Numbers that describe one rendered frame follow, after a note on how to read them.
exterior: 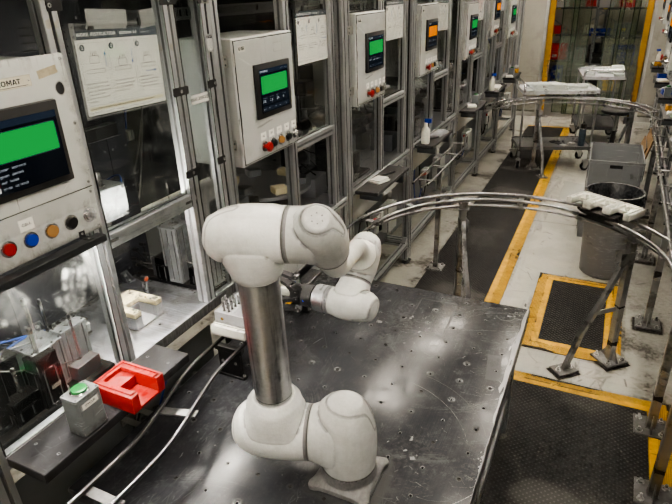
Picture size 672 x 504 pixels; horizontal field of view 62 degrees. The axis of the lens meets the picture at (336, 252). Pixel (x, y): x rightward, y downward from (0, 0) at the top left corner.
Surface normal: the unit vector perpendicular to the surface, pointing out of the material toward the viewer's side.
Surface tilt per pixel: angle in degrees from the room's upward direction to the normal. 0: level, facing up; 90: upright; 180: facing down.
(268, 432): 91
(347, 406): 6
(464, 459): 0
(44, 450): 0
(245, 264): 99
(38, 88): 90
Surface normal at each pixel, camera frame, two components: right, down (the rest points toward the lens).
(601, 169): -0.40, 0.42
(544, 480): -0.04, -0.90
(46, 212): 0.90, 0.15
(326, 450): -0.20, 0.33
